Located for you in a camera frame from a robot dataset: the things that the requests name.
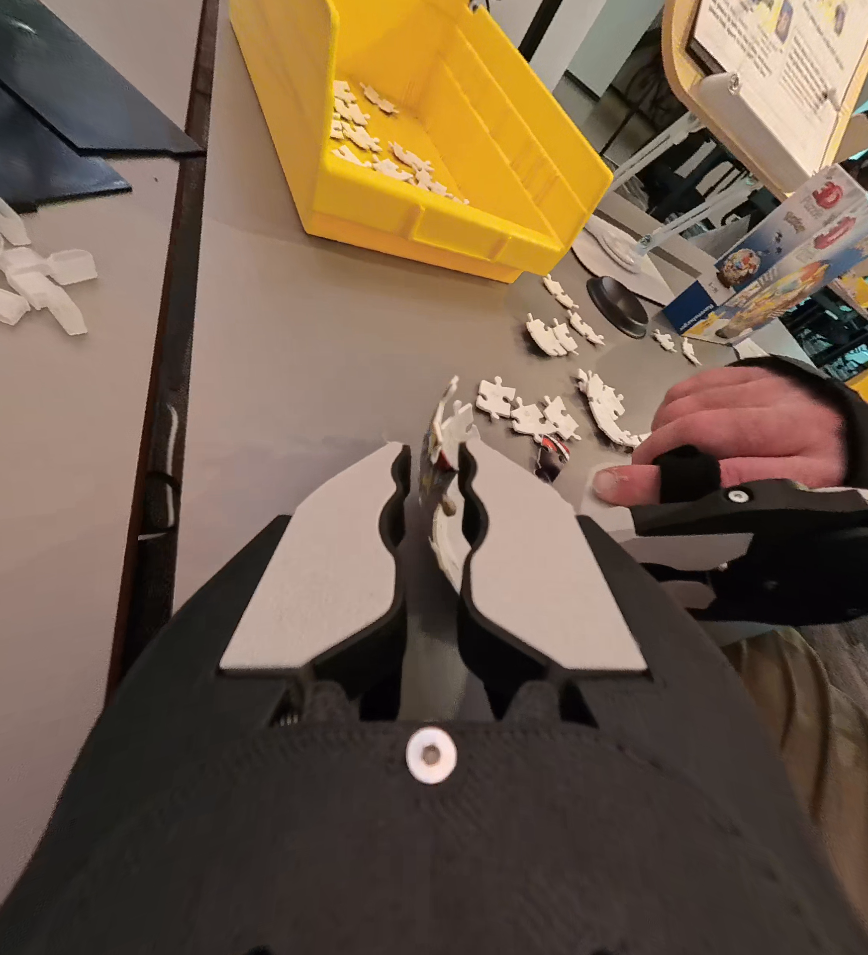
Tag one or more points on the black round stand base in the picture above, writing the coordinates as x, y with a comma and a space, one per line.
619, 306

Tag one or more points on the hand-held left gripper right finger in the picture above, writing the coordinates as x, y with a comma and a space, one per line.
546, 582

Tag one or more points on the blue printed puzzle box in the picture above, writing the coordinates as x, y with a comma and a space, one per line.
792, 246

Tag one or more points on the white flat base plate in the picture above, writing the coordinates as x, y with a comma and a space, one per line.
613, 246

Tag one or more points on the pile of clear plastic caps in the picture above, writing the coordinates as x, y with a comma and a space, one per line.
20, 265

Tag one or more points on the heap of binned puzzle pieces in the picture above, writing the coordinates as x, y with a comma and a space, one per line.
363, 138

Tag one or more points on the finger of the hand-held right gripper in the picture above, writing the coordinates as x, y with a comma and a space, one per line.
696, 597
687, 552

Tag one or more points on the wooden framed instruction board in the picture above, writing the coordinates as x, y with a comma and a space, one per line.
777, 60

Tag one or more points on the curved assembled puzzle ball section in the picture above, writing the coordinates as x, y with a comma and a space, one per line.
441, 448

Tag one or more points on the person's khaki trouser leg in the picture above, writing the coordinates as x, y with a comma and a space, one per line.
837, 746

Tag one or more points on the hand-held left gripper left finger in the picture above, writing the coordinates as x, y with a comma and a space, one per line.
314, 574

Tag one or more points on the person's right hand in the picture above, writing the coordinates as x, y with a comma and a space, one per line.
747, 425

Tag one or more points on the printed face-up puzzle piece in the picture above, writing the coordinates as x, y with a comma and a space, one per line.
553, 456

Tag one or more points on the scattered white puzzle pieces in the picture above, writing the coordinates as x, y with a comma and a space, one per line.
493, 395

